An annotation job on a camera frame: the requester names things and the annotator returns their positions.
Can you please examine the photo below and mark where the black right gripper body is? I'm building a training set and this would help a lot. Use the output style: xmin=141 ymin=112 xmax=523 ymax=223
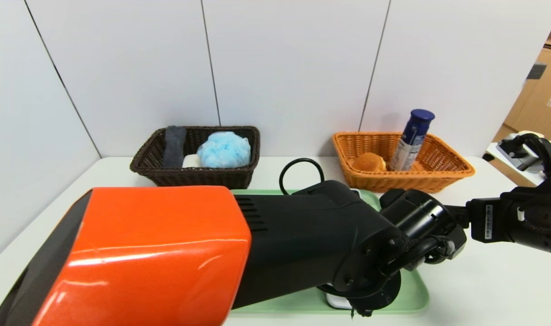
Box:
xmin=466 ymin=197 xmax=530 ymax=244

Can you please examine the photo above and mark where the blue white spray can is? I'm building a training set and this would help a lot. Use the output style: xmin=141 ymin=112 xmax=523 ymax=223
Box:
xmin=390 ymin=109 xmax=436 ymax=172

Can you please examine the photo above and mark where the brown bread bun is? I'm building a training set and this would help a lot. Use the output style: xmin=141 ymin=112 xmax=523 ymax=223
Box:
xmin=352 ymin=152 xmax=387 ymax=173

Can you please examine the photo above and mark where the blue mesh bath pouf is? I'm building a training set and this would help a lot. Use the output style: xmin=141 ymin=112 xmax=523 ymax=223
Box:
xmin=197 ymin=131 xmax=251 ymax=169

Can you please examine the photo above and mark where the dark grey towel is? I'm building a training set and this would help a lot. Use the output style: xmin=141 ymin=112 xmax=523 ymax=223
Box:
xmin=162 ymin=125 xmax=187 ymax=168

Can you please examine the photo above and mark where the orange wicker basket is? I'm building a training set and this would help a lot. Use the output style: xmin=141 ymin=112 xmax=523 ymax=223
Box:
xmin=332 ymin=131 xmax=476 ymax=194

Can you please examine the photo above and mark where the dark brown wicker basket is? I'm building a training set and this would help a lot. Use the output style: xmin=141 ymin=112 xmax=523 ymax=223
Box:
xmin=130 ymin=126 xmax=261 ymax=190

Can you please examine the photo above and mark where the white side table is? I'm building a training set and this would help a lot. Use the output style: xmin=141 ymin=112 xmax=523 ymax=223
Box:
xmin=486 ymin=142 xmax=548 ymax=187

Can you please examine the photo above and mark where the green plastic tray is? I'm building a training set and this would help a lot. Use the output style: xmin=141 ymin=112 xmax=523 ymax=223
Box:
xmin=230 ymin=189 xmax=430 ymax=314

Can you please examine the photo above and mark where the white oblong case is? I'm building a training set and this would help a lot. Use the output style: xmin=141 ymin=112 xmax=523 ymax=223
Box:
xmin=325 ymin=188 xmax=364 ymax=310

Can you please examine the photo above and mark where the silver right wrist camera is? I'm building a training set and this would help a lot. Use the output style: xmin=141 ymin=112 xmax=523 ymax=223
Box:
xmin=496 ymin=134 xmax=544 ymax=173

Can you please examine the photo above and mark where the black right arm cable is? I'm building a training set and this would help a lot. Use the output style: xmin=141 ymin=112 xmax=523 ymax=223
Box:
xmin=507 ymin=134 xmax=551 ymax=182

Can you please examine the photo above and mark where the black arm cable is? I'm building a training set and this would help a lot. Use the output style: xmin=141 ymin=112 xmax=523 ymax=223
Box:
xmin=507 ymin=134 xmax=551 ymax=182
xmin=279 ymin=158 xmax=325 ymax=196

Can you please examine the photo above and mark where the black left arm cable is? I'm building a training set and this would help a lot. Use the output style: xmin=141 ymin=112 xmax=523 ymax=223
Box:
xmin=279 ymin=158 xmax=325 ymax=196

